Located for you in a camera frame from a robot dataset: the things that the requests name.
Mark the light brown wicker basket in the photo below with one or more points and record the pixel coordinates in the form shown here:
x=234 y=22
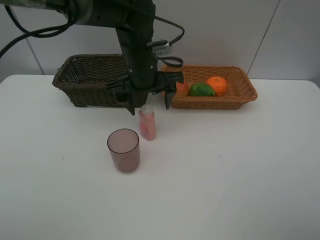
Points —
x=239 y=89

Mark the translucent pink plastic cup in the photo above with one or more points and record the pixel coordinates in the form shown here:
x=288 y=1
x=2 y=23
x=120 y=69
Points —
x=124 y=148

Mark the red orange peach fruit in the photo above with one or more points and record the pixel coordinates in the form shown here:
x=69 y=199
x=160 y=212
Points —
x=182 y=89

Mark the pink bottle white cap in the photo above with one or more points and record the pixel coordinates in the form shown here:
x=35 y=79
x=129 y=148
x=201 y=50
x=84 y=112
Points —
x=147 y=124

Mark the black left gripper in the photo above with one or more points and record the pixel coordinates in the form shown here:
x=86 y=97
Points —
x=123 y=86

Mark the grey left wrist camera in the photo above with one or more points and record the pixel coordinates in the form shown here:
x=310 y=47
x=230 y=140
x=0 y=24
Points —
x=160 y=47

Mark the dark brown wicker basket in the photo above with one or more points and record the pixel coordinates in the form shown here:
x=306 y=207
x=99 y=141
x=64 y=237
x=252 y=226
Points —
x=84 y=78

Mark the green lime fruit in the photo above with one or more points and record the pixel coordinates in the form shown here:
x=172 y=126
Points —
x=201 y=90

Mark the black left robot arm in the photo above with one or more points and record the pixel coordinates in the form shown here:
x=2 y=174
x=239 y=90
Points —
x=133 y=21

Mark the orange tangerine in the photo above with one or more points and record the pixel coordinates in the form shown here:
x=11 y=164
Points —
x=218 y=84

